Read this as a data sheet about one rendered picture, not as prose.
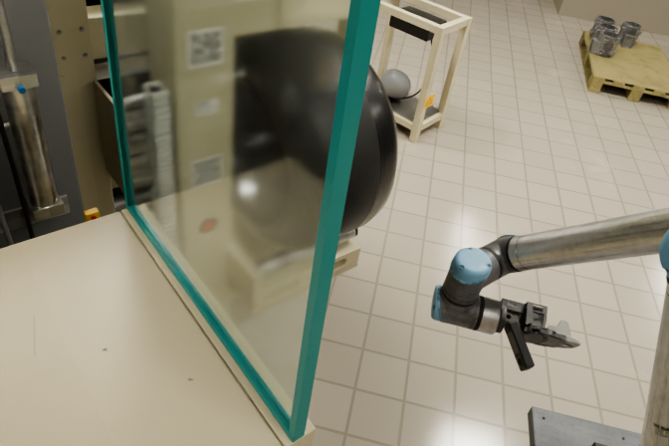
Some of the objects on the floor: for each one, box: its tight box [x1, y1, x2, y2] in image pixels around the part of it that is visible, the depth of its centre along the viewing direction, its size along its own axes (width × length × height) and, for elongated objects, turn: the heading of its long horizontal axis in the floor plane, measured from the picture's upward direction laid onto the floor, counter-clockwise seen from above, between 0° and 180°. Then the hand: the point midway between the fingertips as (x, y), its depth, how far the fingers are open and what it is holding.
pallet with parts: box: [578, 15, 669, 110], centre depth 516 cm, size 120×80×32 cm
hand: (574, 345), depth 143 cm, fingers closed
